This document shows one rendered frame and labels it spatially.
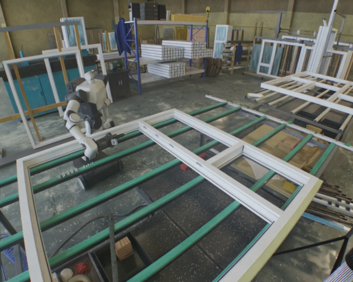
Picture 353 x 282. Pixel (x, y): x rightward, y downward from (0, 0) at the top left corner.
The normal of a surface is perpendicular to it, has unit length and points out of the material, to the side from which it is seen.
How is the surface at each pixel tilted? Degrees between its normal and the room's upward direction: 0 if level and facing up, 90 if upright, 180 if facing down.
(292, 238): 0
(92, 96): 95
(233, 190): 90
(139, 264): 0
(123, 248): 90
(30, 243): 0
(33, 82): 90
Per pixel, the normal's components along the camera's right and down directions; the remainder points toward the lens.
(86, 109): -0.18, 0.73
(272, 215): -0.78, 0.32
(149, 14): 0.54, 0.43
